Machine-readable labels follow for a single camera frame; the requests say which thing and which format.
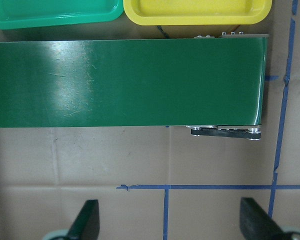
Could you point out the green conveyor belt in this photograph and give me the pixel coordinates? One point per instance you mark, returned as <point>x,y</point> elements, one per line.
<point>213,86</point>

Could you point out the green plastic tray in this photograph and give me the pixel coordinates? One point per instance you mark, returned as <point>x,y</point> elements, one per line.
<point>18,14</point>

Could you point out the yellow plastic tray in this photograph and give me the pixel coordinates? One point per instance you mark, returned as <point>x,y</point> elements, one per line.
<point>196,12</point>

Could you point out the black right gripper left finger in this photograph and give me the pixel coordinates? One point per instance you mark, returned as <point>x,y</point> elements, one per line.
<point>86,226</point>

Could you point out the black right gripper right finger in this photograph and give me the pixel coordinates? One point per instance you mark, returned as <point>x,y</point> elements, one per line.
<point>255,223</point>

